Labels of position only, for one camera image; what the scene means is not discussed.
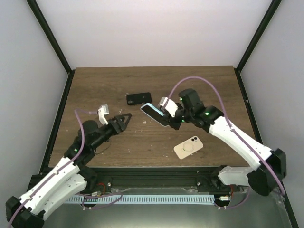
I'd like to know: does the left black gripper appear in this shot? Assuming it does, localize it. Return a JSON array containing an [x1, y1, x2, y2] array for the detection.
[[91, 114, 133, 151]]

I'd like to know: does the light blue phone case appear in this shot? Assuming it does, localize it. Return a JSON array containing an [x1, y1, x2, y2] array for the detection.
[[140, 103, 170, 128]]

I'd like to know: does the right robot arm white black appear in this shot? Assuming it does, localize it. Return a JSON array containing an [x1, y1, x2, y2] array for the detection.
[[158, 89, 286, 196]]

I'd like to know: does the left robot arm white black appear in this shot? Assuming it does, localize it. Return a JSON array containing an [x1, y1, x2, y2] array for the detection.
[[5, 113, 132, 228]]

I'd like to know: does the black phone case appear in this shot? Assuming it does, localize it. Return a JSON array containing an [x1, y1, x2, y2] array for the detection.
[[126, 92, 152, 105]]

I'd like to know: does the beige phone case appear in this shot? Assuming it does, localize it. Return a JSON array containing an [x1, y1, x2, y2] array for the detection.
[[173, 136, 204, 160]]

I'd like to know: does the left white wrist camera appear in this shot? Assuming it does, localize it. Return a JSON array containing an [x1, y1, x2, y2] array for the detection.
[[97, 104, 110, 125]]

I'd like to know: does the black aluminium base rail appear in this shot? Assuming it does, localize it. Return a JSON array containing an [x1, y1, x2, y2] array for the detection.
[[83, 166, 239, 194]]

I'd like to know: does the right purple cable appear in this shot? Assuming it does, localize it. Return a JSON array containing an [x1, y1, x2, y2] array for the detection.
[[169, 76, 285, 196]]

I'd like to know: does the light blue slotted cable duct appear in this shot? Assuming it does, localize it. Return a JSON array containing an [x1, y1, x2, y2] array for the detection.
[[66, 194, 215, 205]]

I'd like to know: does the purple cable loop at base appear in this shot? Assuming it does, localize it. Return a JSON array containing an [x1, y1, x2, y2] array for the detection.
[[81, 193, 124, 210]]

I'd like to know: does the left black frame post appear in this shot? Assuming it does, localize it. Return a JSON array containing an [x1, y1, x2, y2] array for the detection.
[[25, 0, 73, 74]]

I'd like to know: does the black frame post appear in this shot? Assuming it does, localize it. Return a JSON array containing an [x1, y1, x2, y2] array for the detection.
[[25, 0, 73, 74], [236, 0, 283, 69]]

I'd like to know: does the right black frame post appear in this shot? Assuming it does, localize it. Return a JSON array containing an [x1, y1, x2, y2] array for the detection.
[[236, 0, 283, 69]]

